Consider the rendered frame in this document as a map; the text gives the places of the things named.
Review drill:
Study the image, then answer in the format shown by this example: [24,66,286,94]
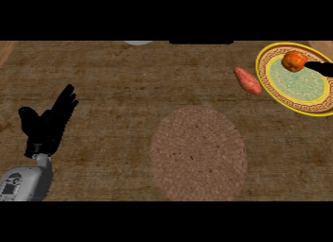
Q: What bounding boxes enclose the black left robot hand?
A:
[17,83,80,160]

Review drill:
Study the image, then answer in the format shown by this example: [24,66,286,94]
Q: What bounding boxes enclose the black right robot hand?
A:
[303,60,333,80]

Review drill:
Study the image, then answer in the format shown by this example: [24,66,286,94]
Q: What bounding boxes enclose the orange squash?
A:
[281,50,309,73]

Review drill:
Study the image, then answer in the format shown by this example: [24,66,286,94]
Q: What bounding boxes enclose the yellow rimmed patterned plate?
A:
[255,42,333,117]

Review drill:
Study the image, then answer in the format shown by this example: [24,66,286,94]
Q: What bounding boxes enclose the brown woven oval placemat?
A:
[148,105,249,202]

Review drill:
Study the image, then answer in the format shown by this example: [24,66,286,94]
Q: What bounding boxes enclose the orange sweet potato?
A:
[233,66,265,96]

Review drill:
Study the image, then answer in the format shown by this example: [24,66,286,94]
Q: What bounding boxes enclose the pale grey round object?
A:
[123,40,154,46]

